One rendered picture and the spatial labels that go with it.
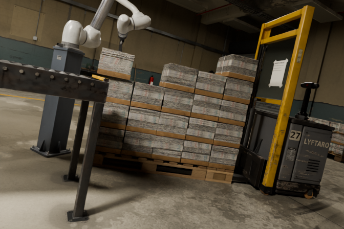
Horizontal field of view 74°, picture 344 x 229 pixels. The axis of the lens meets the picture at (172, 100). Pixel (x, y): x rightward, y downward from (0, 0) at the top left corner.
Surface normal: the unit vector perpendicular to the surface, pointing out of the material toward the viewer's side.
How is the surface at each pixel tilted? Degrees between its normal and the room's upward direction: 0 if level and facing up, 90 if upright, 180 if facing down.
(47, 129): 90
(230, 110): 90
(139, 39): 90
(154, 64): 90
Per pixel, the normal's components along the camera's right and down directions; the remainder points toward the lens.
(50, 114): -0.44, -0.04
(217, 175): 0.18, 0.09
